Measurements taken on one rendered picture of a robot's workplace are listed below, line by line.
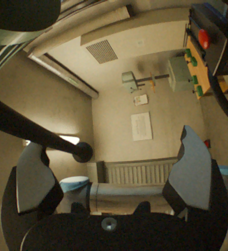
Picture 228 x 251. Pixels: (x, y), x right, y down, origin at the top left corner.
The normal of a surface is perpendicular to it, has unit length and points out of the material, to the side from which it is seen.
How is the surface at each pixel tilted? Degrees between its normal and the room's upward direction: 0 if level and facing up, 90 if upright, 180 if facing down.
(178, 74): 90
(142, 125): 90
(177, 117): 90
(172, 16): 90
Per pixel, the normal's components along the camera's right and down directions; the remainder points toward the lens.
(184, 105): -0.35, -0.13
